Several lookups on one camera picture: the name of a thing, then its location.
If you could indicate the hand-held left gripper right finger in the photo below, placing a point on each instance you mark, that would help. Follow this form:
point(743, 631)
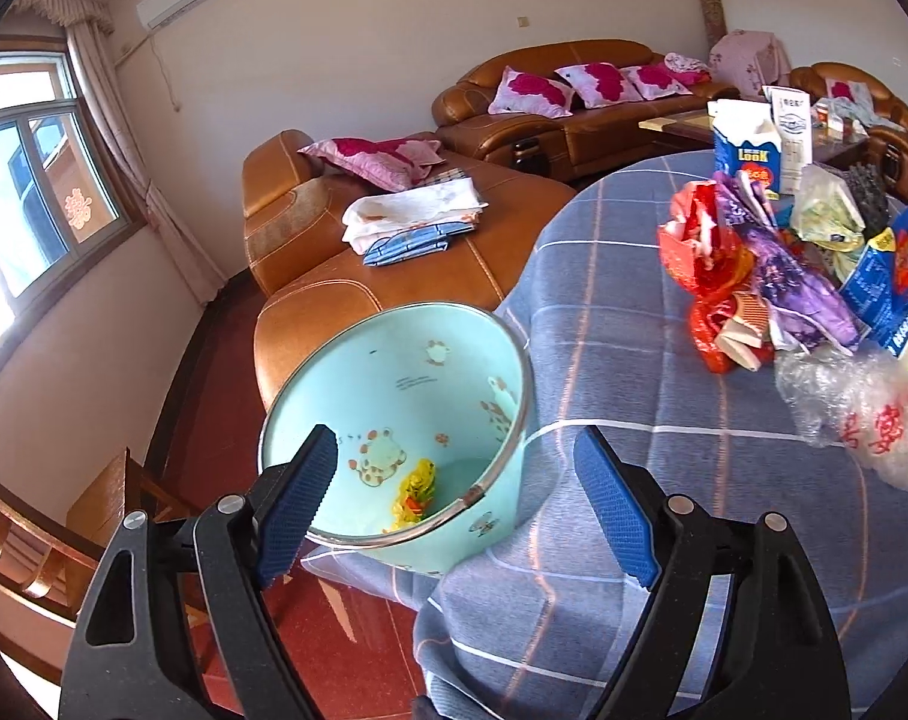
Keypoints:
point(619, 510)

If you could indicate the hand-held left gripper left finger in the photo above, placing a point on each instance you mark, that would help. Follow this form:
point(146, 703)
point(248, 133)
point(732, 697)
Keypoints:
point(296, 510)

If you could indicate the light blue trash bin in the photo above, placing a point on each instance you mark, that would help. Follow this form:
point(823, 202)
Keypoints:
point(394, 360)

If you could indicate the red and white plastic bag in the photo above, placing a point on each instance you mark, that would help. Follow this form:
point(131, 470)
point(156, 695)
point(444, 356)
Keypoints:
point(694, 240)

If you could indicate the blue and orange plastic bag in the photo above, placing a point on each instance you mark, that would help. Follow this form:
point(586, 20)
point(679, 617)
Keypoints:
point(885, 277)

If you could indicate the pale yellow-green bag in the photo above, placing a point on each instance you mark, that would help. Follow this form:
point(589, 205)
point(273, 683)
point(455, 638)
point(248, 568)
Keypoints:
point(825, 214)

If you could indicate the yellow crumpled wrapper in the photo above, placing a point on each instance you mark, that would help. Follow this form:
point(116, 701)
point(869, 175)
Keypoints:
point(416, 499)

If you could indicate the blue plaid tablecloth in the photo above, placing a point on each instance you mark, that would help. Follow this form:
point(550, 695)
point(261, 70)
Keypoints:
point(611, 315)

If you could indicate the brown leather chaise sofa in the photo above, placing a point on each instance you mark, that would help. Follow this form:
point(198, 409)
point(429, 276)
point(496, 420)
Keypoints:
point(326, 315)

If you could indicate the clear red-printed plastic bag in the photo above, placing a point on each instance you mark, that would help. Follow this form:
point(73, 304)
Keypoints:
point(859, 405)

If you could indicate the blue plaid folded cloth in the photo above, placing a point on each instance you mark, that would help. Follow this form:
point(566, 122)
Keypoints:
point(409, 246)

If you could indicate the purple wrapper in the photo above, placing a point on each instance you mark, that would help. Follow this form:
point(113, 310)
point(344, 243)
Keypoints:
point(791, 277)

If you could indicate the white folded cloth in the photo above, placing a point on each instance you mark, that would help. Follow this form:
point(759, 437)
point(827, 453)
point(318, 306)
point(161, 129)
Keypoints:
point(416, 210)

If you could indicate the grey checked cloth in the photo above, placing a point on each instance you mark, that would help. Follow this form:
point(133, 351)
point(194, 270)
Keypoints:
point(446, 176)

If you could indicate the blue milk carton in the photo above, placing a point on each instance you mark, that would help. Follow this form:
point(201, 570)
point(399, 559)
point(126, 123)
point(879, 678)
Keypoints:
point(746, 157)

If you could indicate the wooden coffee table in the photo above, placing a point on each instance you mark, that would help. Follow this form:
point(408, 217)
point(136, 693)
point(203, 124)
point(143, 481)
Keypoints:
point(679, 126)

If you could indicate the black crumpled wrapper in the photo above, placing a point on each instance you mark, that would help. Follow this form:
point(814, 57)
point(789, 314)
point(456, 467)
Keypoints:
point(870, 191)

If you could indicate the beige curtain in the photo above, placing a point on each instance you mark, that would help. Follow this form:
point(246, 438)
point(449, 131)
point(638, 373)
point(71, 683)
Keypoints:
point(124, 135)

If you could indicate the white milk carton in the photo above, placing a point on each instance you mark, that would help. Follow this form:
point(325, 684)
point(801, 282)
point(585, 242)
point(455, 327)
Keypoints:
point(791, 127)

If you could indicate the window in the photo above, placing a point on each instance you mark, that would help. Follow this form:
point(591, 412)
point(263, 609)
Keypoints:
point(27, 165)

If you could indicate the small white orange box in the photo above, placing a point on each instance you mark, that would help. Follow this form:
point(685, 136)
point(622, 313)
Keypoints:
point(832, 120)

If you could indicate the pink crumpled cloth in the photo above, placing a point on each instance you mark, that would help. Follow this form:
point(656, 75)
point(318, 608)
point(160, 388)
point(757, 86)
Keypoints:
point(686, 66)

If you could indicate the brown leather armchair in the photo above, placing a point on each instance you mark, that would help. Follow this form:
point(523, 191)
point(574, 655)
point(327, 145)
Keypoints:
point(900, 142)

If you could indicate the pale green cloth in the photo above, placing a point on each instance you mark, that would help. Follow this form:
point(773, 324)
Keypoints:
point(870, 112)

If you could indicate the pink cloth cover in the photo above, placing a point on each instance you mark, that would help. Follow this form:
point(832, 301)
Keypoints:
point(750, 56)

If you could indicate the pink floral armchair pillow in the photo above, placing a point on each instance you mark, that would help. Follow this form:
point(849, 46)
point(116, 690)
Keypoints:
point(847, 94)

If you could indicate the rolled mat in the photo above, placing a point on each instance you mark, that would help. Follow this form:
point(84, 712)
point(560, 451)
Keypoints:
point(711, 15)

